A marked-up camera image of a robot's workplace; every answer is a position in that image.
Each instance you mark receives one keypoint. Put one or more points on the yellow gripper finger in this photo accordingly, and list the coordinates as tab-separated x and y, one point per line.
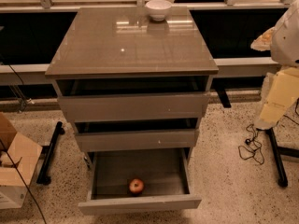
264	41
283	93

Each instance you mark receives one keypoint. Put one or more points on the red apple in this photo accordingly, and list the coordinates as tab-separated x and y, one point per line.
136	186

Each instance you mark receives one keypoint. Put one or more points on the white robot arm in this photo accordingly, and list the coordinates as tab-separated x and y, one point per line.
286	50

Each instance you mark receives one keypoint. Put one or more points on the middle grey drawer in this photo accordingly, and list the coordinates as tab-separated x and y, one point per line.
137	134

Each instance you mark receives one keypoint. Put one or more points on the grey drawer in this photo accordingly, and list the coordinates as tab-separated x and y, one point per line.
137	134
163	171
79	105

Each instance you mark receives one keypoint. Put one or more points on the bottom grey drawer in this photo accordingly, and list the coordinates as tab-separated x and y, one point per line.
163	171

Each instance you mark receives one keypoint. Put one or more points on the grey drawer cabinet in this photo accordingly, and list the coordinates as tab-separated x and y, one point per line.
121	50

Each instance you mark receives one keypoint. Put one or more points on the top grey drawer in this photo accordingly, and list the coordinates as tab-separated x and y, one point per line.
79	105

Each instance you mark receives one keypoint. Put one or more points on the black right stand foot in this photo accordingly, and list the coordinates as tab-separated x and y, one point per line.
278	152

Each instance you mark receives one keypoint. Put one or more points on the black stand foot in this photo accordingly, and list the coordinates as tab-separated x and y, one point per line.
48	151
278	152

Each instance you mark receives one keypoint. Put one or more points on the white bowl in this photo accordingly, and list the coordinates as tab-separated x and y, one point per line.
158	9

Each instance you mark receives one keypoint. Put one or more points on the black left stand foot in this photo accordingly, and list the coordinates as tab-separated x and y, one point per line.
48	151

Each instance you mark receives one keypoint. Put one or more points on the cardboard box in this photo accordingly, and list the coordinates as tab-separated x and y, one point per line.
18	159

